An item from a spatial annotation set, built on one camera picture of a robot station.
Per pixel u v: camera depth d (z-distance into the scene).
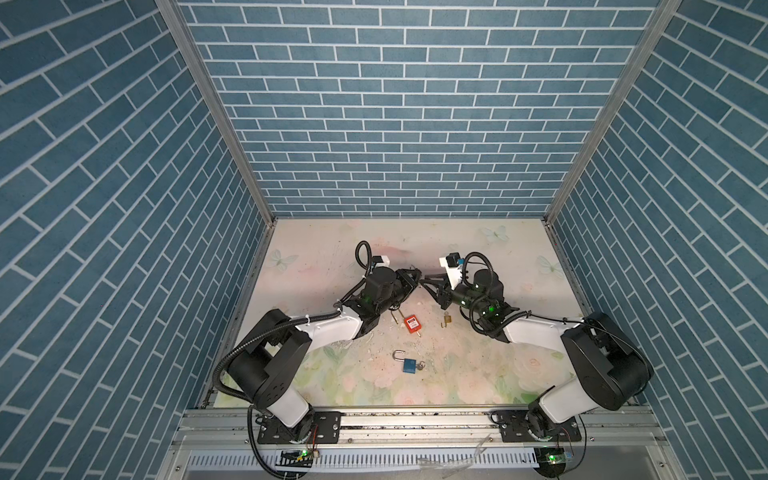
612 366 0.45
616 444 0.76
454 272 0.75
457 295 0.77
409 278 0.79
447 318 0.94
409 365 0.84
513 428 0.73
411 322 0.91
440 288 0.77
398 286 0.68
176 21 0.71
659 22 0.72
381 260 0.83
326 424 0.74
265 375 0.44
